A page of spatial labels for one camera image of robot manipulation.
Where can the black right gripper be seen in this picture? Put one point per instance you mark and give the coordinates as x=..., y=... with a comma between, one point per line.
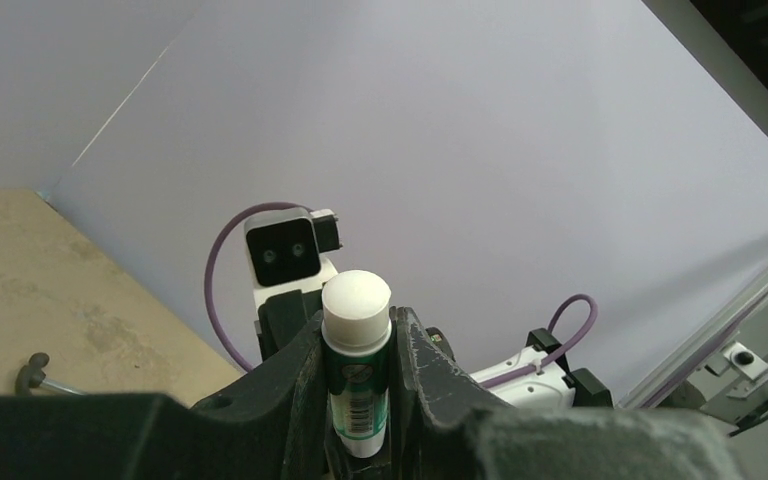
x=282, y=316

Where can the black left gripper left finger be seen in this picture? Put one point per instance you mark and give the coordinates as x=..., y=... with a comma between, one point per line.
x=270, y=423

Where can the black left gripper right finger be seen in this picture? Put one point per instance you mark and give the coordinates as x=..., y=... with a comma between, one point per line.
x=436, y=408

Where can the green and white marker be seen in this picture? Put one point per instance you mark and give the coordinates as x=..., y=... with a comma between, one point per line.
x=359, y=398

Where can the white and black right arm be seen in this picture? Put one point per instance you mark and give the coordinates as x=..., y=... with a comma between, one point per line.
x=538, y=376

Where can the small black hammer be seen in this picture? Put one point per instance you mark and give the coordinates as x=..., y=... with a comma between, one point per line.
x=31, y=376

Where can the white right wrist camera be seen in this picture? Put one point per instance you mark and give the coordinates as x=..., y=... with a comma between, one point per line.
x=287, y=247

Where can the aluminium extrusion frame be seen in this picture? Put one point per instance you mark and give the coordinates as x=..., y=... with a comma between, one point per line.
x=712, y=372

